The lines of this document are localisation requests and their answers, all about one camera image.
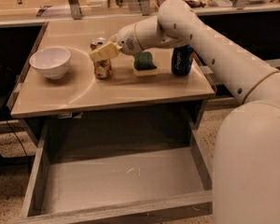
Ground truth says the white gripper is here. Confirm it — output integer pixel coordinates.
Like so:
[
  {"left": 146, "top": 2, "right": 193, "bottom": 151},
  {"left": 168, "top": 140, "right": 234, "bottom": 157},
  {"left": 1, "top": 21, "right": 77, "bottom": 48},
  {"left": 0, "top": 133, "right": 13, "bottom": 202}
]
[{"left": 90, "top": 23, "right": 143, "bottom": 63}]

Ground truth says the orange soda can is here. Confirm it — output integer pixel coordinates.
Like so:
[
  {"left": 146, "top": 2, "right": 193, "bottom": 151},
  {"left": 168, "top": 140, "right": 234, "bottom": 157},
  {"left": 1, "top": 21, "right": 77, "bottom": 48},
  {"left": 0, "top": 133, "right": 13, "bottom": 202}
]
[{"left": 90, "top": 37, "right": 112, "bottom": 79}]

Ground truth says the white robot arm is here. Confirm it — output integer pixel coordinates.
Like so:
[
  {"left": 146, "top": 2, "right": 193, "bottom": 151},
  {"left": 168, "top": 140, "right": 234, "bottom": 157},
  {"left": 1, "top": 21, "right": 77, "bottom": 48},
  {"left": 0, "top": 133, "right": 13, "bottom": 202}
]
[{"left": 91, "top": 0, "right": 280, "bottom": 224}]

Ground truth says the counter cabinet with beige top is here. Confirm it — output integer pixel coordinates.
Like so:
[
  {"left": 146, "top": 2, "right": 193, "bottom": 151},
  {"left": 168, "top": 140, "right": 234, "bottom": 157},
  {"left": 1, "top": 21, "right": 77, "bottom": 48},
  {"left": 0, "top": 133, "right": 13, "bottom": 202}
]
[{"left": 7, "top": 16, "right": 214, "bottom": 119}]

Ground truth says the blue Pepsi can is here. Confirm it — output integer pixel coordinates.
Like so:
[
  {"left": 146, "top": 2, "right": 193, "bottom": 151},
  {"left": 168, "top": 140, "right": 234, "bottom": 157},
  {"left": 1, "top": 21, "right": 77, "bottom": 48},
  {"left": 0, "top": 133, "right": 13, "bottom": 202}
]
[{"left": 171, "top": 45, "right": 194, "bottom": 76}]

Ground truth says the grey open drawer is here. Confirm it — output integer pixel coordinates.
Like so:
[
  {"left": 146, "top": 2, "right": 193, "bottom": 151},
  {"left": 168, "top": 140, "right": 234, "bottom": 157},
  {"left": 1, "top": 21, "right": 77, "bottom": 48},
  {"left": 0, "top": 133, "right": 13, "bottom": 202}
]
[{"left": 21, "top": 108, "right": 212, "bottom": 224}]

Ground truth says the green yellow sponge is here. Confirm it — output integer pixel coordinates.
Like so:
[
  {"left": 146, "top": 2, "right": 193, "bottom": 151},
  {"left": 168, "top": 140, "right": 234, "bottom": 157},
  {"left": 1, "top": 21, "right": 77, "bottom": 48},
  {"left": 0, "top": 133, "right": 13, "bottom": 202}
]
[{"left": 133, "top": 51, "right": 158, "bottom": 77}]

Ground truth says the white bowl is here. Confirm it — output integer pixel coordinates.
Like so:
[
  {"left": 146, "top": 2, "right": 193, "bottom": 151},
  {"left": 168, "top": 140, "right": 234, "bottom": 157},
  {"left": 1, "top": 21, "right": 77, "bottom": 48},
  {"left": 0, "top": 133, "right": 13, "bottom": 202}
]
[{"left": 29, "top": 47, "right": 71, "bottom": 79}]

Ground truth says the grey metal post left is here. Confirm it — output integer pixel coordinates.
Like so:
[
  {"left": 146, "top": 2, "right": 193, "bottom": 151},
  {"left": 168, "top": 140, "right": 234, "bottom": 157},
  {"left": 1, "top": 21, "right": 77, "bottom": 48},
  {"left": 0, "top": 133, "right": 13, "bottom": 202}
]
[{"left": 68, "top": 0, "right": 82, "bottom": 20}]

